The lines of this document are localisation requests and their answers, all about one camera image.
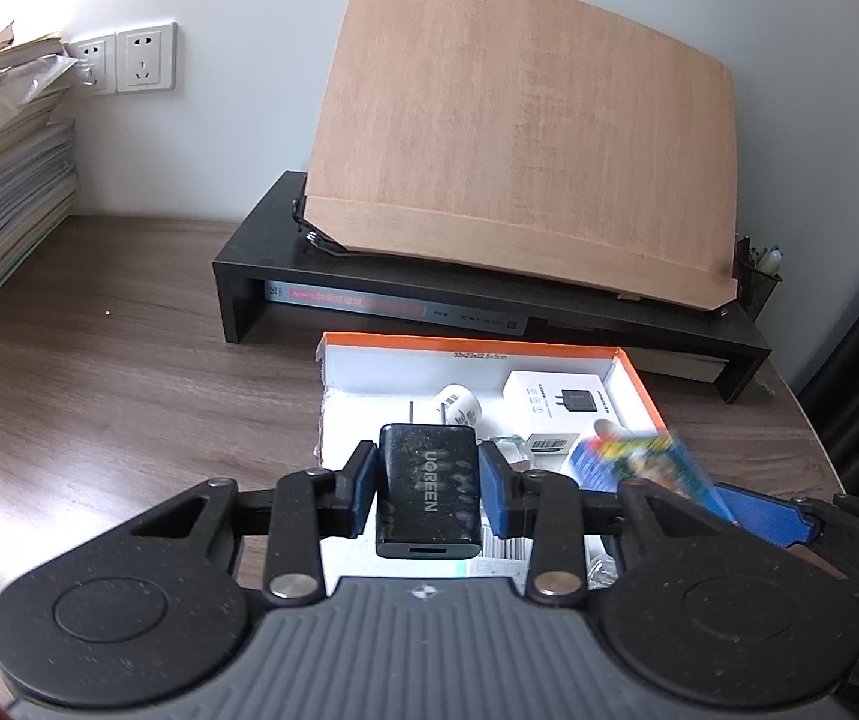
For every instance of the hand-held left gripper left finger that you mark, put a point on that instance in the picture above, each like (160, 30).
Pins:
(364, 491)

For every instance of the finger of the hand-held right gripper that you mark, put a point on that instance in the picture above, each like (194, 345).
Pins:
(767, 516)

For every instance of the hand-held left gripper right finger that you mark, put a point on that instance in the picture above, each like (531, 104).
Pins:
(493, 495)

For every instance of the clear liquid refill bottle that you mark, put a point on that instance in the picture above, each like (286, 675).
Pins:
(506, 450)

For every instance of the black charger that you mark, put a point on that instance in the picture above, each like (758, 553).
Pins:
(429, 495)

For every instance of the white pill bottle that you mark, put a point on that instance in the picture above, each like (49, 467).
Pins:
(459, 412)

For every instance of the orange and white cardboard box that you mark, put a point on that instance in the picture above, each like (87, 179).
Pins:
(369, 390)

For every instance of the red playing card box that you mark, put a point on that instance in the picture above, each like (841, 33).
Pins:
(654, 472)

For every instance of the white charger packaging box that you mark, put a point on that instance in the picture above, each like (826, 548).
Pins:
(561, 394)

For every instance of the grey book with red stripe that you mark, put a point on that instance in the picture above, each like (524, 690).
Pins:
(369, 300)

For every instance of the black mesh pen holder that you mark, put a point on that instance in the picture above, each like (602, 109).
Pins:
(756, 281)

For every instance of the black monitor riser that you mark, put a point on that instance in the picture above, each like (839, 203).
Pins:
(264, 255)

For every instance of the white marker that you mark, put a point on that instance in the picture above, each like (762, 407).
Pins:
(773, 256)

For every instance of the wooden book stand board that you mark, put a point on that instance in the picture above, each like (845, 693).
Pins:
(534, 127)

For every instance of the stack of paper booklets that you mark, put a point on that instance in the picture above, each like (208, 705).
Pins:
(2, 202)

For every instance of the clear plastic bag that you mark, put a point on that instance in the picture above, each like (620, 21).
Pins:
(47, 75)

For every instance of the white wall socket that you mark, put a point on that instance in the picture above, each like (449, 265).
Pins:
(93, 64)
(146, 56)

